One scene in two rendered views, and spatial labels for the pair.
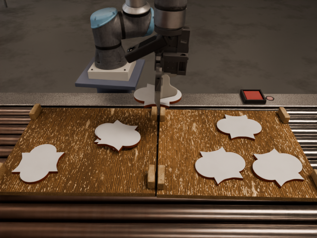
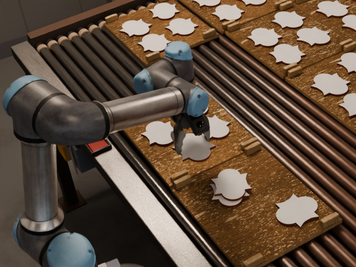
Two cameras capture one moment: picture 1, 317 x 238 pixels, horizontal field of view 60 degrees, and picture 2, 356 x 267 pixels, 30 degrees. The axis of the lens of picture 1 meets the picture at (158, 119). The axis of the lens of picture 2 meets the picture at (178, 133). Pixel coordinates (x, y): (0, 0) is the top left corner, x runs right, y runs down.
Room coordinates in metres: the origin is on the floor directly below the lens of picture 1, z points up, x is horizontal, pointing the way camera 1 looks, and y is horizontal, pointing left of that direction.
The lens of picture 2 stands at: (1.37, 1.39, 2.42)
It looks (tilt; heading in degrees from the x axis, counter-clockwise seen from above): 40 degrees down; 245
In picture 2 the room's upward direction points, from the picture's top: 8 degrees counter-clockwise
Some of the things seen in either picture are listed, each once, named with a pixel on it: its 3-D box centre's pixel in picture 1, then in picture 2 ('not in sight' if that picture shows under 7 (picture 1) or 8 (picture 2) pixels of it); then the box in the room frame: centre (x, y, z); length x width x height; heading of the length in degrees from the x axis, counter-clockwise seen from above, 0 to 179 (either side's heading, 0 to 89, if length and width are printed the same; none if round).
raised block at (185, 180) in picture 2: (154, 112); (182, 181); (0.72, 0.01, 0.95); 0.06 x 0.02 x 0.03; 179
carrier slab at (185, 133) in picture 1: (229, 147); (186, 133); (0.58, -0.21, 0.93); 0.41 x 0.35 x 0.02; 88
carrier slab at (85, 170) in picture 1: (87, 144); (252, 204); (0.59, 0.21, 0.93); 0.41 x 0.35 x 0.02; 89
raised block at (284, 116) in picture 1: (283, 114); not in sight; (0.71, -0.40, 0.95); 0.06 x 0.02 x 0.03; 178
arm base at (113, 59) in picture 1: (109, 52); not in sight; (1.17, 0.22, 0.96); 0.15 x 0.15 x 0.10
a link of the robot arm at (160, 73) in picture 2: not in sight; (158, 81); (0.75, 0.01, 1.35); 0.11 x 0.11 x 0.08; 14
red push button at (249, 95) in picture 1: (252, 96); (97, 145); (0.86, -0.35, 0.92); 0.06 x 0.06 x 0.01; 0
